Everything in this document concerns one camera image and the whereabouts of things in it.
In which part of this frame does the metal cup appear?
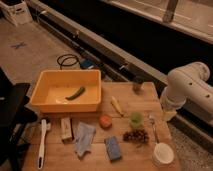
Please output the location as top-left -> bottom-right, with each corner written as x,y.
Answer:
133,77 -> 143,93

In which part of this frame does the small wooden block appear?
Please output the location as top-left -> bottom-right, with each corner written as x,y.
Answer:
61,117 -> 72,141

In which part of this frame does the black coiled cable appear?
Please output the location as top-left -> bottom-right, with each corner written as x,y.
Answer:
56,53 -> 81,70

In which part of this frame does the yellow plastic bin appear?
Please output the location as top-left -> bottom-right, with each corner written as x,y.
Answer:
30,69 -> 101,113

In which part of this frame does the green plastic cup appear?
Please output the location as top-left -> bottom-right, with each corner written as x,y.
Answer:
130,112 -> 143,129

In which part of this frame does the blue sponge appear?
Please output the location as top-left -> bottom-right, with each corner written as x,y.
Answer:
104,136 -> 122,161

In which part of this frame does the metal spoon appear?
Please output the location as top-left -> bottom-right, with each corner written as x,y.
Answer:
149,115 -> 159,144

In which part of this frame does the dark grape bunch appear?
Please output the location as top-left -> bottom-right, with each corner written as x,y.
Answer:
123,129 -> 149,143

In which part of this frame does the white cardboard box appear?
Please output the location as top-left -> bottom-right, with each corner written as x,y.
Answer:
0,0 -> 32,26

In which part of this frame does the blue grey cloth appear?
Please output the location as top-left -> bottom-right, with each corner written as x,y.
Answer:
75,122 -> 96,158

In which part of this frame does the black chair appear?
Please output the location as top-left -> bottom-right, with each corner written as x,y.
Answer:
0,67 -> 38,171

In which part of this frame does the white dish brush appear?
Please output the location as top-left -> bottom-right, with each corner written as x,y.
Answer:
38,119 -> 49,170

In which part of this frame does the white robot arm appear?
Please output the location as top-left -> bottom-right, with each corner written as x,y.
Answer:
160,62 -> 213,121

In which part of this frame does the white bowl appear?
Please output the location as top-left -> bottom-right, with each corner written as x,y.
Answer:
152,143 -> 174,166

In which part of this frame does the blue device on floor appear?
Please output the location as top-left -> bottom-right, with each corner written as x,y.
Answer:
80,59 -> 94,69

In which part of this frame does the orange round fruit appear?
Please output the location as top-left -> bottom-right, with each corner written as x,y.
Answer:
99,115 -> 112,129

